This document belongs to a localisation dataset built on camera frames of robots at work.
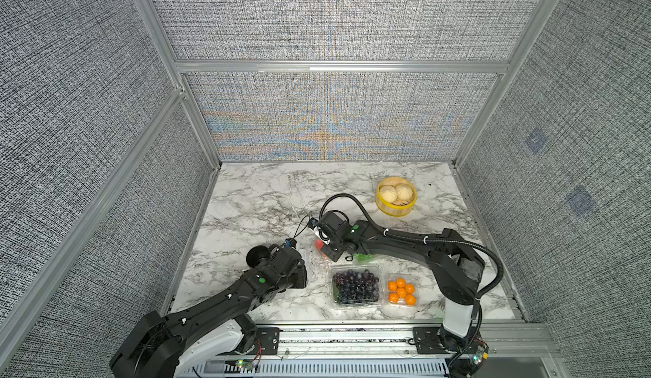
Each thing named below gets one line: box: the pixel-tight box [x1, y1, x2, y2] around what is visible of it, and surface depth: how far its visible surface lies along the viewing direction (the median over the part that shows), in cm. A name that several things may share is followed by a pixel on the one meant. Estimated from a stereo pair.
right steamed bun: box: [395, 182, 414, 201], surface depth 105 cm
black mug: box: [245, 243, 279, 267], surface depth 85 cm
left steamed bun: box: [379, 184, 398, 203], surface depth 102 cm
